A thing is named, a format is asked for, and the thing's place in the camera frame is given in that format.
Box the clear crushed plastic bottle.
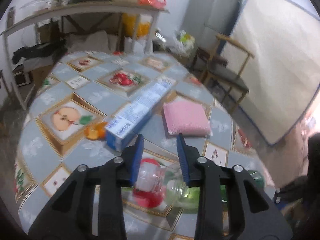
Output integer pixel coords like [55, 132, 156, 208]
[132, 159, 200, 209]

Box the blue toothpaste box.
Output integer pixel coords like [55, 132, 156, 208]
[105, 76, 176, 152]

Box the green paper cup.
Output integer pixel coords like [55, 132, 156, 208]
[220, 170, 265, 203]

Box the fruit pattern tablecloth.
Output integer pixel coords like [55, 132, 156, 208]
[15, 51, 275, 231]

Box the pink sponge cloth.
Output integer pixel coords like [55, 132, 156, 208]
[163, 101, 212, 137]

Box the white mattress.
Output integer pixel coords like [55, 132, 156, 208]
[231, 0, 319, 145]

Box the microwave on floor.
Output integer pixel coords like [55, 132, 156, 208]
[12, 64, 33, 87]

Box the wooden chair by fridge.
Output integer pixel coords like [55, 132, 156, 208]
[190, 33, 255, 114]

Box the black clothes pile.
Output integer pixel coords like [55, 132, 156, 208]
[11, 40, 66, 64]

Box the yellow plastic bag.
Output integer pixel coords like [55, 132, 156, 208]
[123, 14, 151, 39]

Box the grey refrigerator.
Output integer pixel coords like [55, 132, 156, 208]
[181, 0, 242, 52]

